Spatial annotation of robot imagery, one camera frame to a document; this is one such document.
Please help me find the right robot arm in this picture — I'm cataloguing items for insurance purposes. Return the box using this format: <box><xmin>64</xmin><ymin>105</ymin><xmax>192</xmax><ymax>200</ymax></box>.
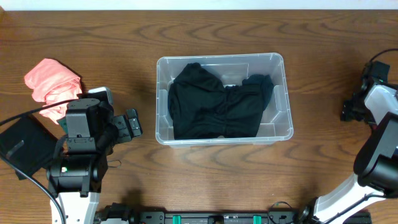
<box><xmin>294</xmin><ymin>59</ymin><xmax>397</xmax><ymax>223</ymax></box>

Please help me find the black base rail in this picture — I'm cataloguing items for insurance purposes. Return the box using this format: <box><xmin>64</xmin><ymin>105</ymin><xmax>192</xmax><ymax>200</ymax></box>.
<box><xmin>95</xmin><ymin>203</ymin><xmax>373</xmax><ymax>224</ymax></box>

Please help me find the large black garment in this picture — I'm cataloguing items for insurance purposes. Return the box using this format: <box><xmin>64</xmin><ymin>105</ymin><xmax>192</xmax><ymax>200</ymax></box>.
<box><xmin>168</xmin><ymin>63</ymin><xmax>263</xmax><ymax>140</ymax></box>

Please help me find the black garment with tape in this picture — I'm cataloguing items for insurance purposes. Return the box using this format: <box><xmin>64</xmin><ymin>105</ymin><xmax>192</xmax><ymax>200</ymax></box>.
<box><xmin>1</xmin><ymin>116</ymin><xmax>58</xmax><ymax>175</ymax></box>

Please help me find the clear plastic storage container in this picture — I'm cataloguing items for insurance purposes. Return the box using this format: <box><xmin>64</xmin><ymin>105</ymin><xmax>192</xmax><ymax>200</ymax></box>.
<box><xmin>155</xmin><ymin>52</ymin><xmax>294</xmax><ymax>147</ymax></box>

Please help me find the navy garment with tape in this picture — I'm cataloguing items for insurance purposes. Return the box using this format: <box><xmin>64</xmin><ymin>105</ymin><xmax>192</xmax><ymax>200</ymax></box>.
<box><xmin>225</xmin><ymin>74</ymin><xmax>274</xmax><ymax>113</ymax></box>

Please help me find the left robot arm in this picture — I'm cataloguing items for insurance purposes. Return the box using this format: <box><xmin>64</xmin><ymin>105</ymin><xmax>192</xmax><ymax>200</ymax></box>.
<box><xmin>47</xmin><ymin>98</ymin><xmax>142</xmax><ymax>223</ymax></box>

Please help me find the dark green garment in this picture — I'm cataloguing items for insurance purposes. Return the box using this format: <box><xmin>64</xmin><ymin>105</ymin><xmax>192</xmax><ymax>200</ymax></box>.
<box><xmin>57</xmin><ymin>116</ymin><xmax>68</xmax><ymax>134</ymax></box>

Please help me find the pink shirt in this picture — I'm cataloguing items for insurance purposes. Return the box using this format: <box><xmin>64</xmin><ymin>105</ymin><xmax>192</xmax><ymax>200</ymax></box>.
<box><xmin>24</xmin><ymin>58</ymin><xmax>83</xmax><ymax>105</ymax></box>

